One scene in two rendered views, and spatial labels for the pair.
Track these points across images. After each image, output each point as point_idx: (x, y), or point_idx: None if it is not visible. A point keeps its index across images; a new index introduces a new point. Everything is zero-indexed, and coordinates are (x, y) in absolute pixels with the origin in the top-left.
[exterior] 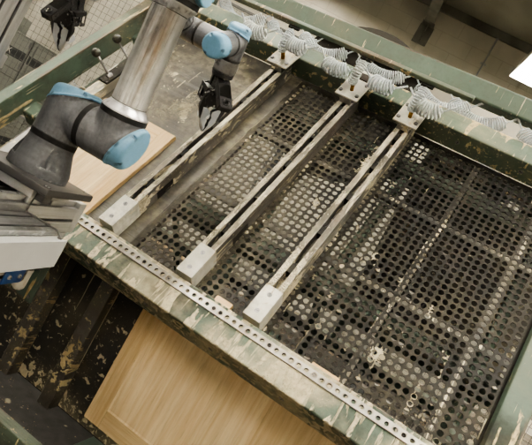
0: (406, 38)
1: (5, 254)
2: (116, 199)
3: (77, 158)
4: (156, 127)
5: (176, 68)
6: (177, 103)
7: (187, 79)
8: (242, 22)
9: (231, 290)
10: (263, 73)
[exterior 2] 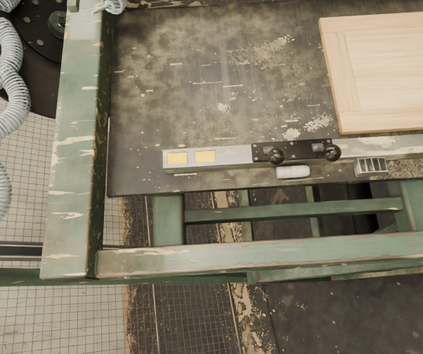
0: None
1: None
2: None
3: None
4: (327, 42)
5: (210, 114)
6: (268, 62)
7: (219, 85)
8: (74, 64)
9: (131, 319)
10: (135, 23)
